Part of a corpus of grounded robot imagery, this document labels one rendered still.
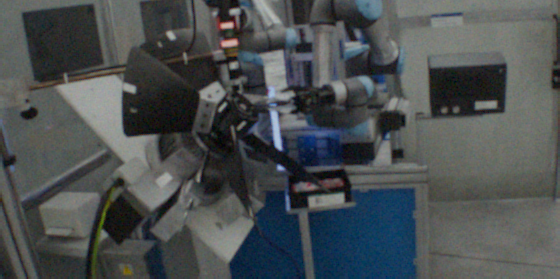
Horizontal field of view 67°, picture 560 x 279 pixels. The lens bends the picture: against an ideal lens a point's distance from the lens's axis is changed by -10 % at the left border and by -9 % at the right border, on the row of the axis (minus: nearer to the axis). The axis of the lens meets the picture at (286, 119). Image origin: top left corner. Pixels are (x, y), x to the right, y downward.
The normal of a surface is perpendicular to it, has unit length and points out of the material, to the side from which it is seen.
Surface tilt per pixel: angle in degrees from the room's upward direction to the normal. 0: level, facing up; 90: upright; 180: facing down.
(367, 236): 90
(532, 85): 90
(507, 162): 90
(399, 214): 90
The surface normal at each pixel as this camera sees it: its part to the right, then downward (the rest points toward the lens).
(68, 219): -0.24, 0.27
